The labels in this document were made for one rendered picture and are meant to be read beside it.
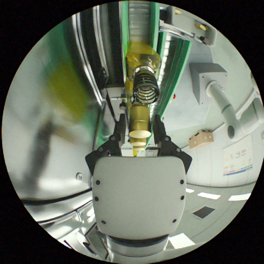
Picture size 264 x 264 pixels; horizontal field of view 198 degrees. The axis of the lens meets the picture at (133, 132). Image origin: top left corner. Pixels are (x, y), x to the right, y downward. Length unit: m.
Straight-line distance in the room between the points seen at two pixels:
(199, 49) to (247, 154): 3.47
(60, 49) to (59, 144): 0.16
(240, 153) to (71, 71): 3.89
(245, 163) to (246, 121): 3.41
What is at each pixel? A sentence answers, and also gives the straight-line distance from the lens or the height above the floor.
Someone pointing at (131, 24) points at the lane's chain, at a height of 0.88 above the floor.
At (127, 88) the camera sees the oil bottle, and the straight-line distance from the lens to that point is 0.16.
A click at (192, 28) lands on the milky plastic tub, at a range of 0.52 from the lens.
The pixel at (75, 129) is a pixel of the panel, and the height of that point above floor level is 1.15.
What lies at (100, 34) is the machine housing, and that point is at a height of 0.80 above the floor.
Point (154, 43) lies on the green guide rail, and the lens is 0.25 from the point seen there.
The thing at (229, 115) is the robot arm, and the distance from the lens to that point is 0.45.
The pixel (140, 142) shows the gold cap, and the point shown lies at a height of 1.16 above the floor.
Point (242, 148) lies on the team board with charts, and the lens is 3.73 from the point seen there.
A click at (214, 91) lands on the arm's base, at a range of 0.51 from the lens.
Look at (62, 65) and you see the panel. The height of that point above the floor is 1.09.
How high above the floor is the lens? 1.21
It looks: 22 degrees down
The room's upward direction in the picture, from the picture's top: 179 degrees counter-clockwise
